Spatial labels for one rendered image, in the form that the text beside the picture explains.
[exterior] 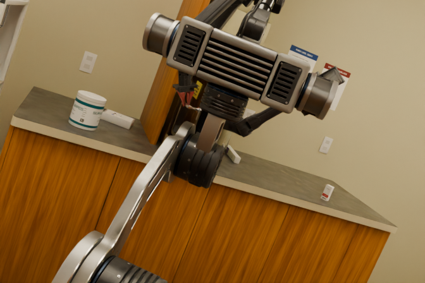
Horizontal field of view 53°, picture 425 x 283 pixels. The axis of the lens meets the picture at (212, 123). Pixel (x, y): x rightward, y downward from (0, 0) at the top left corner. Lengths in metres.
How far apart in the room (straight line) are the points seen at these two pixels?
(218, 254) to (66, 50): 1.38
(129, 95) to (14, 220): 0.98
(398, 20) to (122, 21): 1.83
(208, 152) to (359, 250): 1.54
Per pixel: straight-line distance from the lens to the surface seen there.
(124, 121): 2.26
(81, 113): 1.97
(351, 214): 2.45
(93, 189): 2.00
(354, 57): 3.06
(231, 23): 2.22
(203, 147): 1.27
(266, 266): 2.40
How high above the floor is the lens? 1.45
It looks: 8 degrees down
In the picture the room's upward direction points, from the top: 21 degrees clockwise
